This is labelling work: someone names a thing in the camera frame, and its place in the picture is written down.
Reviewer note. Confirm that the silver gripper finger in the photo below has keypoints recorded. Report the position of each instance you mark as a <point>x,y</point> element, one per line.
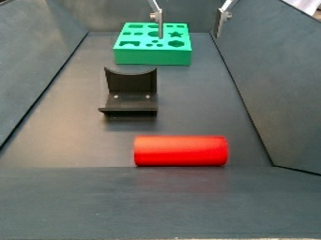
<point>224,15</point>
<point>157,16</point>

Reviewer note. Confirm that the red cylinder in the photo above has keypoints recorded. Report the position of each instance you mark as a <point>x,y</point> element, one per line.
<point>181,151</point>

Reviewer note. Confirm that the green foam shape board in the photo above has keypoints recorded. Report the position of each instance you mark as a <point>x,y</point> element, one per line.
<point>141,47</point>

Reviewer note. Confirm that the black curved cradle stand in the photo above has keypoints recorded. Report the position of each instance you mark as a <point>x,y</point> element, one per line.
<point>132,92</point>

